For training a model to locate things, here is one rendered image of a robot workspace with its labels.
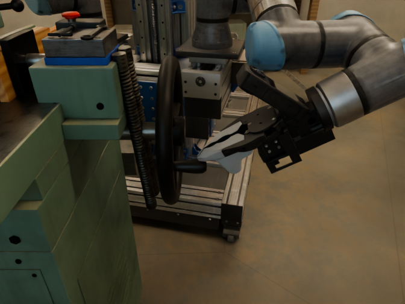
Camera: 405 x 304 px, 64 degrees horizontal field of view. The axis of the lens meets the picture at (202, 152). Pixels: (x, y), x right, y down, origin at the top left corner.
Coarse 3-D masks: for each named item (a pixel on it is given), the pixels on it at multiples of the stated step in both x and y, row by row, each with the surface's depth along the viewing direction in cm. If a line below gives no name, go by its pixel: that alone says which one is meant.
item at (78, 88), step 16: (112, 64) 52; (32, 80) 52; (48, 80) 52; (64, 80) 52; (80, 80) 52; (96, 80) 52; (112, 80) 52; (48, 96) 53; (64, 96) 53; (80, 96) 53; (96, 96) 53; (112, 96) 53; (64, 112) 55; (80, 112) 55; (96, 112) 55; (112, 112) 55
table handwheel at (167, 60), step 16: (176, 64) 57; (160, 80) 52; (176, 80) 68; (160, 96) 51; (176, 96) 72; (160, 112) 50; (176, 112) 69; (128, 128) 63; (144, 128) 62; (160, 128) 50; (176, 128) 61; (160, 144) 50; (176, 144) 63; (160, 160) 51; (176, 160) 65; (160, 176) 52; (176, 176) 65; (160, 192) 56; (176, 192) 58
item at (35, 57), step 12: (12, 36) 53; (24, 36) 56; (12, 48) 52; (24, 48) 56; (36, 48) 60; (12, 60) 53; (24, 60) 56; (36, 60) 56; (12, 72) 54; (24, 72) 56; (24, 84) 56
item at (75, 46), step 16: (80, 32) 54; (112, 32) 54; (48, 48) 50; (64, 48) 50; (80, 48) 50; (96, 48) 50; (112, 48) 54; (48, 64) 51; (64, 64) 51; (80, 64) 51; (96, 64) 51
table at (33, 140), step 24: (24, 96) 56; (0, 120) 48; (24, 120) 48; (48, 120) 49; (72, 120) 55; (96, 120) 55; (120, 120) 55; (0, 144) 42; (24, 144) 43; (48, 144) 49; (0, 168) 38; (24, 168) 43; (0, 192) 38; (0, 216) 38
